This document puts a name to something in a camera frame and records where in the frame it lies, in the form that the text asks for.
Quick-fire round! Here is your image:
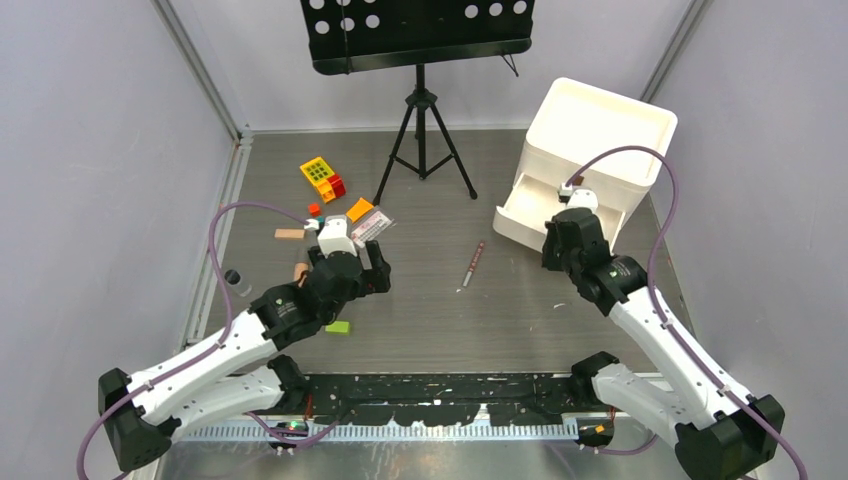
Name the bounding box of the white drawer organizer box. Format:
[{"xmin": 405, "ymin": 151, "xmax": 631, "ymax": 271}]
[{"xmin": 513, "ymin": 78, "xmax": 678, "ymax": 243}]

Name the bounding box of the clear false lashes pack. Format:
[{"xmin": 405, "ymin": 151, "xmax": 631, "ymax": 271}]
[{"xmin": 351, "ymin": 207, "xmax": 395, "ymax": 249}]

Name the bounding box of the orange white tube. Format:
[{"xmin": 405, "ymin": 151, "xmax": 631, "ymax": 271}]
[{"xmin": 346, "ymin": 197, "xmax": 374, "ymax": 223}]

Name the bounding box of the white drawer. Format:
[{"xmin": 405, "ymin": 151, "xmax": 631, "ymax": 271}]
[{"xmin": 493, "ymin": 173, "xmax": 564, "ymax": 252}]

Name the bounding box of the clear small cup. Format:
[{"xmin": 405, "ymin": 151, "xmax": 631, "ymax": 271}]
[{"xmin": 224, "ymin": 269, "xmax": 253, "ymax": 298}]

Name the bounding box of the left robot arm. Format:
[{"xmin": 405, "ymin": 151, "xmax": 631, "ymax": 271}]
[{"xmin": 98, "ymin": 240, "xmax": 391, "ymax": 473}]

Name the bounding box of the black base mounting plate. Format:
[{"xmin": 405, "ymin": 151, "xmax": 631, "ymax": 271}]
[{"xmin": 241, "ymin": 372, "xmax": 637, "ymax": 427}]

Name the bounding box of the tan foundation bottle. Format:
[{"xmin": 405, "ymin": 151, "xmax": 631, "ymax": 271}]
[{"xmin": 293, "ymin": 262, "xmax": 310, "ymax": 285}]

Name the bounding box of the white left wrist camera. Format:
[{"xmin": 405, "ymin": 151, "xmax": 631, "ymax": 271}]
[{"xmin": 304, "ymin": 214, "xmax": 358, "ymax": 256}]

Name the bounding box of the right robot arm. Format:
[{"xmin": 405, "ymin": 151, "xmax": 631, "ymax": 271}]
[{"xmin": 542, "ymin": 207, "xmax": 785, "ymax": 479}]

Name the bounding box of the green rectangular block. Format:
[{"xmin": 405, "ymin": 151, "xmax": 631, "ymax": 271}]
[{"xmin": 324, "ymin": 320, "xmax": 352, "ymax": 335}]

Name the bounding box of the red silver lip pen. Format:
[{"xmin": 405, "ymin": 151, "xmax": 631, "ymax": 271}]
[{"xmin": 460, "ymin": 240, "xmax": 486, "ymax": 289}]

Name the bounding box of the red orange toy block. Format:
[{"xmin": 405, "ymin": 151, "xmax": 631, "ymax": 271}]
[{"xmin": 317, "ymin": 174, "xmax": 346, "ymax": 203}]

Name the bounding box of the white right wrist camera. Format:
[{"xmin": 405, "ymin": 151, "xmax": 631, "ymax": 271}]
[{"xmin": 558, "ymin": 183, "xmax": 599, "ymax": 214}]

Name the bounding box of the beige rectangular block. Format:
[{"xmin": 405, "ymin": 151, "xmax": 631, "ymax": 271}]
[{"xmin": 274, "ymin": 228, "xmax": 306, "ymax": 240}]

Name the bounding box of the black music stand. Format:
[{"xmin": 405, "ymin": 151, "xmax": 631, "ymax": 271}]
[{"xmin": 300, "ymin": 0, "xmax": 535, "ymax": 203}]

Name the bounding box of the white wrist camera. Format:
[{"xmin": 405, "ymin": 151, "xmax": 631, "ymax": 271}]
[
  {"xmin": 558, "ymin": 183, "xmax": 599, "ymax": 214},
  {"xmin": 304, "ymin": 214, "xmax": 358, "ymax": 256}
]

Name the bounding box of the yellow green toy block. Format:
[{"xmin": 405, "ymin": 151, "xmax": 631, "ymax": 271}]
[{"xmin": 299, "ymin": 156, "xmax": 335, "ymax": 187}]

